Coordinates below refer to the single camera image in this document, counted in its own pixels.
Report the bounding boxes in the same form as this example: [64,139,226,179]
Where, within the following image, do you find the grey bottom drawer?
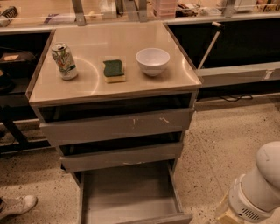
[78,161,193,224]

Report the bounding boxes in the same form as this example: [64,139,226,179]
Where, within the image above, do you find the grey drawer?
[40,108,194,146]
[78,161,193,224]
[60,142,183,172]

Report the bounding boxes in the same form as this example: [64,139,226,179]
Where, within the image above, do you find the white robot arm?
[216,141,280,224]

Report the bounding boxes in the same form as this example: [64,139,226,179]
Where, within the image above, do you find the grey middle drawer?
[60,142,183,172]

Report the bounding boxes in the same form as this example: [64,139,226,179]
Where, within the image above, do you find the grey drawer cabinet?
[25,20,203,176]

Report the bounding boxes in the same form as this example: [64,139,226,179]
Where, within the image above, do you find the grey top drawer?
[40,108,194,146]

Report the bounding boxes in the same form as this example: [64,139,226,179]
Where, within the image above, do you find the white bowl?
[136,48,170,77]

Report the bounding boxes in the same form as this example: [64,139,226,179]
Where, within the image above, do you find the green yellow sponge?
[103,59,126,83]

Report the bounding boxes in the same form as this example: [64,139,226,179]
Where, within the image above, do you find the white sneaker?
[0,195,38,220]

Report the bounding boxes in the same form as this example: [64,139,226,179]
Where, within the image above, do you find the pink stacked containers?
[151,0,178,18]

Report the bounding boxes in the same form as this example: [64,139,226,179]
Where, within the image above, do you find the printed soda can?
[51,43,78,81]

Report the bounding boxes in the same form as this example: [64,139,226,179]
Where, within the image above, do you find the black bag on shelf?
[0,52,37,78]

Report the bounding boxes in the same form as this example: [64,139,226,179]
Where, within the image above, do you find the black cable on floor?
[219,94,254,103]

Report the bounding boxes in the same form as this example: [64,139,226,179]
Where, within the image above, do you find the grey metal rail post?
[72,0,87,26]

